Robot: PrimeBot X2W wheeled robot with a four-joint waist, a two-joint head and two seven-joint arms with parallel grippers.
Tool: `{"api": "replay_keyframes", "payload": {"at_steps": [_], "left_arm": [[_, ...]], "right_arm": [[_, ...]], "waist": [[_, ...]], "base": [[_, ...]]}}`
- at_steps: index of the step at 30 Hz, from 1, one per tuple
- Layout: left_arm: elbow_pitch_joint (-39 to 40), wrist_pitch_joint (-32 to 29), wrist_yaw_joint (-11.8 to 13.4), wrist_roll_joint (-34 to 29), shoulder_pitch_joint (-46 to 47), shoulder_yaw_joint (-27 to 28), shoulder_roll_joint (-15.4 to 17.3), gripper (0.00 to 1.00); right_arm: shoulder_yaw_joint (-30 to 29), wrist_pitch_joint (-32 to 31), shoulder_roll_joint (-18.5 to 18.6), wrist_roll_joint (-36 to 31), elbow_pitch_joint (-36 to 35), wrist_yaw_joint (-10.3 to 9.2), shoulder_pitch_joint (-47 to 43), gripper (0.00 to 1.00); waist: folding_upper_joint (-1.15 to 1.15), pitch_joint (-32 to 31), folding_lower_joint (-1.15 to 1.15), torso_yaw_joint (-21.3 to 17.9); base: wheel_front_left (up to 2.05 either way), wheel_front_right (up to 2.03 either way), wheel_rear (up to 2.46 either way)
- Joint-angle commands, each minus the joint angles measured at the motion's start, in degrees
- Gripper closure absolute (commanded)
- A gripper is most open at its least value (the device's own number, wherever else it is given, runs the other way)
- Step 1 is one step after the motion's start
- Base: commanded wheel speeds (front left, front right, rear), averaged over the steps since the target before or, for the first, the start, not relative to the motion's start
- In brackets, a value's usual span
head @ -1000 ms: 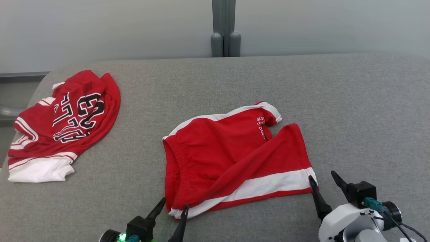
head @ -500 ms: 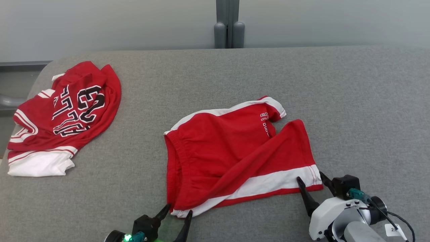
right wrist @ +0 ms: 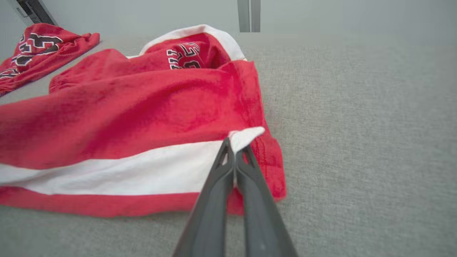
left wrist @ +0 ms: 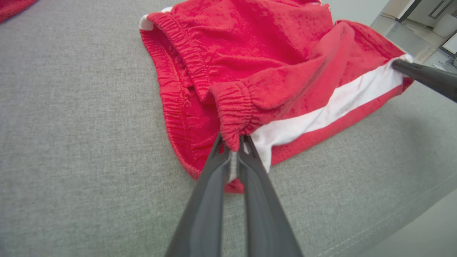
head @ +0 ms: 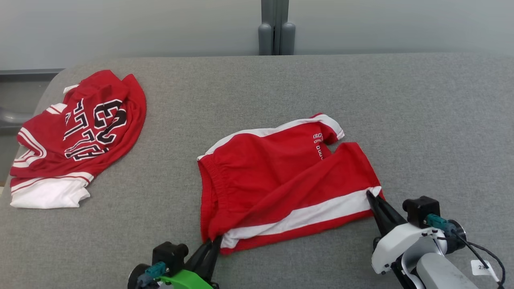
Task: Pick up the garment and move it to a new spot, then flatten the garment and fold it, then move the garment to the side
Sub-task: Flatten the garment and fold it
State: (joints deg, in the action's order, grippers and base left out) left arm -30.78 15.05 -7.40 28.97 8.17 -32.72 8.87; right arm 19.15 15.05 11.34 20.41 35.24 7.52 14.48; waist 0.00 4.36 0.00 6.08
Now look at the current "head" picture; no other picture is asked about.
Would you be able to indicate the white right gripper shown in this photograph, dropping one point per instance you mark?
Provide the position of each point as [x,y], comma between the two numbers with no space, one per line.
[395,243]

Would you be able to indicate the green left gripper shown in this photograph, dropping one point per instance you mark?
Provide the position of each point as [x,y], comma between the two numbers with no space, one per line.
[184,280]

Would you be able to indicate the red shorts white stripes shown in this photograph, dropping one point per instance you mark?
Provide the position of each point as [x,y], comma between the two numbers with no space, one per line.
[273,180]

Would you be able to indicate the red basketball jersey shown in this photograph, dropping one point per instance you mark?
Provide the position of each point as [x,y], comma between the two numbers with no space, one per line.
[88,132]

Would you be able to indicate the grey fabric sofa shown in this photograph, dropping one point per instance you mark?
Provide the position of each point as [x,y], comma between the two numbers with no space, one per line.
[281,88]

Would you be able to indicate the grey curved metal foot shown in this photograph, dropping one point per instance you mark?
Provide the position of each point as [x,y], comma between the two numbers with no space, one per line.
[12,116]

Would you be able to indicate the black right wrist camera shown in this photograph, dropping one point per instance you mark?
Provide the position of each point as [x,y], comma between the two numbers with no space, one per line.
[419,208]

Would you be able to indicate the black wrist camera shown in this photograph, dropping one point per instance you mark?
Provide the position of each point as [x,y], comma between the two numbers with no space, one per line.
[168,255]
[419,208]

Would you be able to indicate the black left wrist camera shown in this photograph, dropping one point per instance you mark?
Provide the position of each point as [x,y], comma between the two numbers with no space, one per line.
[168,255]

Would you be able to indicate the grey partition post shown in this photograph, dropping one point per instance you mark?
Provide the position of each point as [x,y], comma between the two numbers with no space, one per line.
[276,28]

